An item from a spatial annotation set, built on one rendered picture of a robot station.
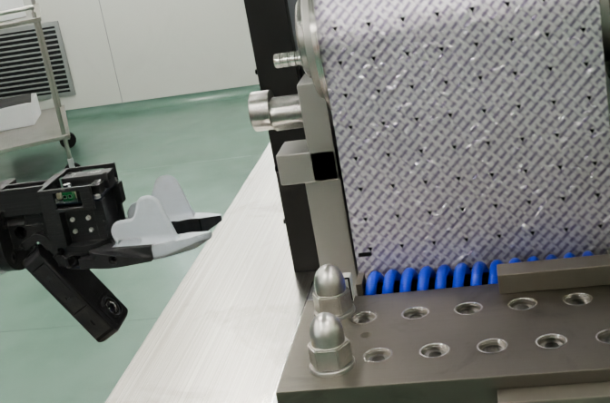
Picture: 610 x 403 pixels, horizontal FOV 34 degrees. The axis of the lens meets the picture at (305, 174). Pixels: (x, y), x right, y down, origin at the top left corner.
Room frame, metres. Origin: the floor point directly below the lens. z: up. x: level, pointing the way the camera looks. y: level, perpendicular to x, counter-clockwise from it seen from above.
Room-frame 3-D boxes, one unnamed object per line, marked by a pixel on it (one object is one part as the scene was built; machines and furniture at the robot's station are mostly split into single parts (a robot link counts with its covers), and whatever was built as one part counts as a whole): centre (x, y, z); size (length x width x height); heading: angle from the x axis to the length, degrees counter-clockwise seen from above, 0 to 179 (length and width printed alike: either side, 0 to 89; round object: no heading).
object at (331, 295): (0.80, 0.00, 1.05); 0.04 x 0.04 x 0.04
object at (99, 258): (0.88, 0.19, 1.09); 0.09 x 0.05 x 0.02; 69
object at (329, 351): (0.70, 0.01, 1.05); 0.04 x 0.04 x 0.04
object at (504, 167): (0.84, -0.15, 1.11); 0.23 x 0.01 x 0.18; 78
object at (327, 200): (0.96, -0.01, 1.05); 0.06 x 0.05 x 0.31; 78
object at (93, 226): (0.92, 0.24, 1.12); 0.12 x 0.08 x 0.09; 78
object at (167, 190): (0.92, 0.13, 1.11); 0.09 x 0.03 x 0.06; 87
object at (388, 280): (0.82, -0.14, 1.03); 0.21 x 0.04 x 0.03; 78
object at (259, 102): (0.97, 0.03, 1.18); 0.04 x 0.02 x 0.04; 168
